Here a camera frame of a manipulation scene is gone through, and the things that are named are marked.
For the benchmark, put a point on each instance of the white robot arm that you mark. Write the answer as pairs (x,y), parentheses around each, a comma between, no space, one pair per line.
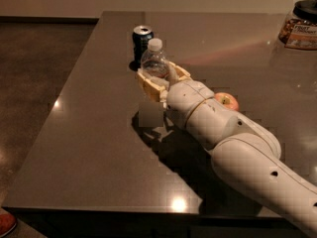
(244,154)

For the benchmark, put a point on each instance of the clear plastic water bottle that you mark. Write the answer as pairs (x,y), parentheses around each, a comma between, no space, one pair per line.
(153,60)

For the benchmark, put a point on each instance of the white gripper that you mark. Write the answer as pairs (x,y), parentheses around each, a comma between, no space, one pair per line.
(188,98)

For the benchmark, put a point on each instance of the red shoe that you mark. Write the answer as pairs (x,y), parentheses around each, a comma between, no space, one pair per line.
(7,223)

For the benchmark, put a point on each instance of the dark blue soda can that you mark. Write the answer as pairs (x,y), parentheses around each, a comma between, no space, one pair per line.
(141,36)

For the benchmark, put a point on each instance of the red apple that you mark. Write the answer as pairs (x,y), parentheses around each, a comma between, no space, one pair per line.
(228,100)

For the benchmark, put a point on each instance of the snack jar with black lid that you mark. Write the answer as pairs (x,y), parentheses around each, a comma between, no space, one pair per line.
(299,30)

